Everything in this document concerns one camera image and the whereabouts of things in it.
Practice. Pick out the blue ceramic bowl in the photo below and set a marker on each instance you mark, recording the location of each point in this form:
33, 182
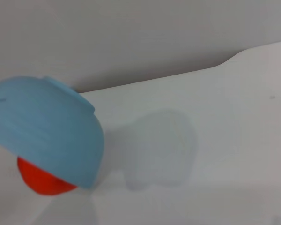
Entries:
44, 126

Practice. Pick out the orange toy fruit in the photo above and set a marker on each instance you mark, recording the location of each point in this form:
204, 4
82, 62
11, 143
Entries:
42, 182

